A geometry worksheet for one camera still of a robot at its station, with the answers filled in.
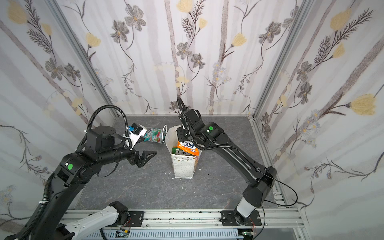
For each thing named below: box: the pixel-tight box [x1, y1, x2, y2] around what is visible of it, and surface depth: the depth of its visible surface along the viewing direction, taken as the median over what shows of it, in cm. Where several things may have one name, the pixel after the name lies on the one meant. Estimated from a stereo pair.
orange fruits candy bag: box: [176, 140, 200, 156], surface depth 67 cm
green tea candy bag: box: [171, 146, 195, 156], surface depth 89 cm
